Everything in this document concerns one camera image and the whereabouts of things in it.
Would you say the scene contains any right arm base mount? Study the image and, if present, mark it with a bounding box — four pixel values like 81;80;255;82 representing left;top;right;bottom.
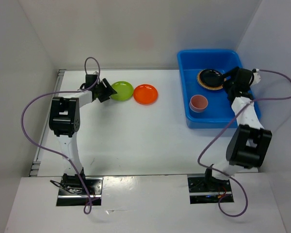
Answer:
187;174;234;204

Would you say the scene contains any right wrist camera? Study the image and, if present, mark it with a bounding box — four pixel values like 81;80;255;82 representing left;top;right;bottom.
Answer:
250;69;261;85

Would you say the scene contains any pink plastic cup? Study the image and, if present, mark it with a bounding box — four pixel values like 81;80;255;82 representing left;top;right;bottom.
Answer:
189;95;208;113

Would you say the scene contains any brown woven bamboo tray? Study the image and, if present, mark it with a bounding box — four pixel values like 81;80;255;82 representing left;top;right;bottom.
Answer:
197;72;223;91

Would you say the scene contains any blue plastic bin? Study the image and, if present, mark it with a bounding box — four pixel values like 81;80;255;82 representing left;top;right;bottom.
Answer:
177;49;261;129

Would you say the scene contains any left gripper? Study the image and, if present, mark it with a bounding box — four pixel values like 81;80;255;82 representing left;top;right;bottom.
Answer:
94;78;116;103

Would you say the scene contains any black plastic plate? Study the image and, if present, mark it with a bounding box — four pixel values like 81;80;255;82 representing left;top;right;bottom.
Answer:
197;69;224;88

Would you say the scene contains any orange plastic plate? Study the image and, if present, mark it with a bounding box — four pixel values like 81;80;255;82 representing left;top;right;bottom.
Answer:
133;84;158;105

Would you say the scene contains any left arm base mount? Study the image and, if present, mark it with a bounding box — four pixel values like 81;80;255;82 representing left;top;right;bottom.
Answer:
50;177;103;206

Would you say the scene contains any green plastic plate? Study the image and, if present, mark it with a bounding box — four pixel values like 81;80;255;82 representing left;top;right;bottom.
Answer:
111;81;134;101

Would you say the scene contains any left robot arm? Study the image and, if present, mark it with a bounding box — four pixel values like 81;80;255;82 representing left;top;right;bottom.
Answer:
49;72;116;194

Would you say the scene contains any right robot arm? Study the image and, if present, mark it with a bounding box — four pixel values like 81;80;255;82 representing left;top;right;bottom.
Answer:
203;67;272;191

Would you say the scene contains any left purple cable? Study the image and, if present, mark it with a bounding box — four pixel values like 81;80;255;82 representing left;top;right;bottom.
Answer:
20;57;100;215

